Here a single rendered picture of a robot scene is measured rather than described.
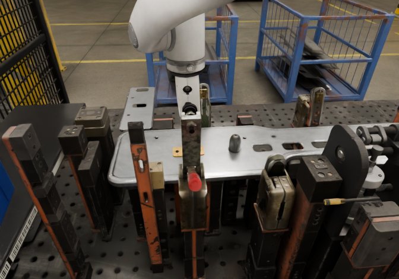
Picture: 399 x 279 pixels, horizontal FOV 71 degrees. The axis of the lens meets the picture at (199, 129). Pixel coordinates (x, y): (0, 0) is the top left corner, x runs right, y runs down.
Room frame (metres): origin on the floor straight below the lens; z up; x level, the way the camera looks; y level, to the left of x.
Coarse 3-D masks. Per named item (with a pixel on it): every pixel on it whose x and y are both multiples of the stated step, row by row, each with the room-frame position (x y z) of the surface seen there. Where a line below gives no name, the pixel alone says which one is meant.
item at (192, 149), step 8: (192, 104) 0.45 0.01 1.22; (184, 112) 0.43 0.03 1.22; (192, 112) 0.44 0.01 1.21; (200, 112) 0.43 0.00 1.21; (184, 120) 0.41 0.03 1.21; (192, 120) 0.41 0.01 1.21; (200, 120) 0.41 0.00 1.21; (184, 128) 0.41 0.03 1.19; (192, 128) 0.40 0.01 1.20; (200, 128) 0.41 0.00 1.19; (184, 136) 0.41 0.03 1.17; (192, 136) 0.42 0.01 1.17; (200, 136) 0.42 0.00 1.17; (184, 144) 0.42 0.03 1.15; (192, 144) 0.42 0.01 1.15; (200, 144) 0.42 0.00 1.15; (184, 152) 0.42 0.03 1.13; (192, 152) 0.42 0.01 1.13; (200, 152) 0.42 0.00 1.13; (184, 160) 0.42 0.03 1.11; (192, 160) 0.43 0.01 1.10; (184, 168) 0.43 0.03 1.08; (184, 176) 0.43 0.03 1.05
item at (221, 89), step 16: (208, 16) 2.42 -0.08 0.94; (224, 16) 2.42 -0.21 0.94; (208, 48) 2.94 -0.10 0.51; (224, 48) 3.00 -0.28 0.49; (160, 64) 2.38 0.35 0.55; (208, 64) 2.40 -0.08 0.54; (160, 80) 2.88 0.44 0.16; (208, 80) 2.88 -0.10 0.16; (224, 80) 2.81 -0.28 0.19; (160, 96) 2.49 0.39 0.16; (176, 96) 2.49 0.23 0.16; (224, 96) 2.49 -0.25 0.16
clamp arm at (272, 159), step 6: (270, 156) 0.44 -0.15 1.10; (276, 156) 0.43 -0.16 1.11; (282, 156) 0.44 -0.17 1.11; (270, 162) 0.43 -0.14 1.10; (276, 162) 0.42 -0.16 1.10; (282, 162) 0.43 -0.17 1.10; (264, 168) 0.45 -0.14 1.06; (270, 168) 0.42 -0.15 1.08; (276, 168) 0.43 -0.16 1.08; (282, 168) 0.43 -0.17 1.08; (270, 174) 0.43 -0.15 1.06; (276, 174) 0.43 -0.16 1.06; (282, 174) 0.43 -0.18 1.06; (258, 186) 0.46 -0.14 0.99
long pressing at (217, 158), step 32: (224, 128) 0.69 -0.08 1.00; (256, 128) 0.69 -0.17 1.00; (288, 128) 0.70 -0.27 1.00; (320, 128) 0.69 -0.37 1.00; (352, 128) 0.69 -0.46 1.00; (128, 160) 0.55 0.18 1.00; (160, 160) 0.55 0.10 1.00; (224, 160) 0.55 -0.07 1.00; (256, 160) 0.55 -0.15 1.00; (288, 160) 0.55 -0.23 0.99; (384, 160) 0.54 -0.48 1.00
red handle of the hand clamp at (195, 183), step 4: (188, 168) 0.43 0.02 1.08; (192, 168) 0.43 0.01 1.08; (188, 172) 0.40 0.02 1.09; (192, 172) 0.39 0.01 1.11; (196, 172) 0.39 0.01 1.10; (188, 176) 0.36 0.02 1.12; (192, 176) 0.34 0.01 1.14; (196, 176) 0.34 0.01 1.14; (188, 180) 0.34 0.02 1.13; (192, 180) 0.33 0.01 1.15; (196, 180) 0.33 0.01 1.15; (200, 180) 0.33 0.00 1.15; (188, 184) 0.33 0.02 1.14; (192, 184) 0.32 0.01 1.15; (196, 184) 0.32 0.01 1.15; (200, 184) 0.32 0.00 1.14; (192, 188) 0.32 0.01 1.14; (196, 188) 0.32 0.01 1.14; (200, 188) 0.32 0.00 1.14
